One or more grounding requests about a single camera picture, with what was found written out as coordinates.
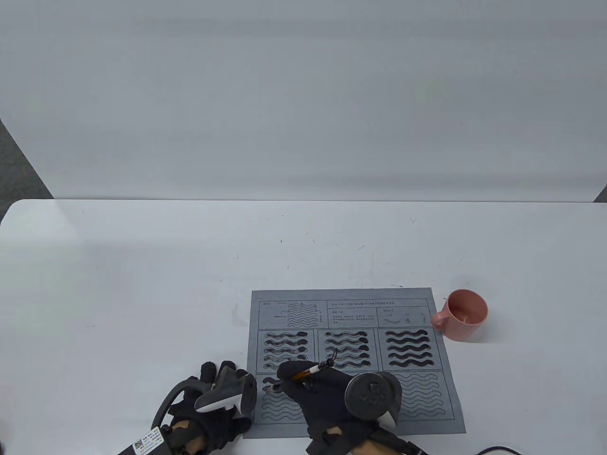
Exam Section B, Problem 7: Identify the grey water writing practice cloth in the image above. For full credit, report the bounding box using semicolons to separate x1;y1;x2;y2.
243;288;466;439

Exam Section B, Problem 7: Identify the brown Chinese brush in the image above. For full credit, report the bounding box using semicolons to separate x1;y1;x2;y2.
267;348;339;394

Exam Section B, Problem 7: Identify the pink mug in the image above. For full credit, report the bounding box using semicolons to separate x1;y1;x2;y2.
432;290;488;341

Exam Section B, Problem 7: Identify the person's right forearm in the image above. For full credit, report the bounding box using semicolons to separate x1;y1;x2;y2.
351;438;394;455

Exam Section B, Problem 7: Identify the person's left forearm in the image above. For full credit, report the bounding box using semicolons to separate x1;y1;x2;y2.
171;422;205;455

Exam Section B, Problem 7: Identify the grey and white right controller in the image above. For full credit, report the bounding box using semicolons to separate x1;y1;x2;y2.
345;372;403;427

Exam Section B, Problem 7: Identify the person's left hand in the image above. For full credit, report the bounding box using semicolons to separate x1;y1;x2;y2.
168;361;252;455

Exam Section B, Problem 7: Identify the black forearm strap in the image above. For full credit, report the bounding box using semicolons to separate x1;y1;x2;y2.
375;424;430;455

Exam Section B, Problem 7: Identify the dark bead bracelet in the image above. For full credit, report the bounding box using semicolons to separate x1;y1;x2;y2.
160;425;190;455

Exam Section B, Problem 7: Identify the person's right hand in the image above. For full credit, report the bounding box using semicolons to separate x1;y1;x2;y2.
276;361;380;441

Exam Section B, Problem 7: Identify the grey and white controller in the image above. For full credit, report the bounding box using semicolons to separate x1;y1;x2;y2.
345;372;403;427
151;367;258;427

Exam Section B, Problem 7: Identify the white backdrop panel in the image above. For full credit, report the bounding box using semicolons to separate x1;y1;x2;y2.
0;0;607;203

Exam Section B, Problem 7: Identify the black labelled left wrist camera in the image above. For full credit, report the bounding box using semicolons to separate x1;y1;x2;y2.
116;424;171;455

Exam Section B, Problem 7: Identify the grey and white left controller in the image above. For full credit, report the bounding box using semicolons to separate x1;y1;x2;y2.
151;367;258;427

